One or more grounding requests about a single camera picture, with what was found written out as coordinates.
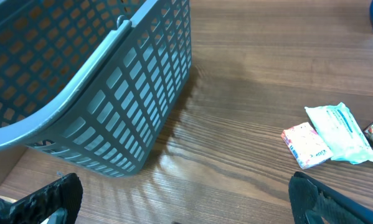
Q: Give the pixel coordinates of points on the grey plastic shopping basket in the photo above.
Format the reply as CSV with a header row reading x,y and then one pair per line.
x,y
92,82

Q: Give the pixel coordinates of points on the red white small box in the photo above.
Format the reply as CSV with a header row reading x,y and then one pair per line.
x,y
306,145

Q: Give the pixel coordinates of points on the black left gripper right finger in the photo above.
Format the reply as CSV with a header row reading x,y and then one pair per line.
x,y
314,202

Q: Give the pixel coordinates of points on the teal tissue pack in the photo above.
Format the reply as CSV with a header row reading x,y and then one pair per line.
x,y
341,132

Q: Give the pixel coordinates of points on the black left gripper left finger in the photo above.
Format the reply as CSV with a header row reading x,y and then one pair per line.
x,y
58,202

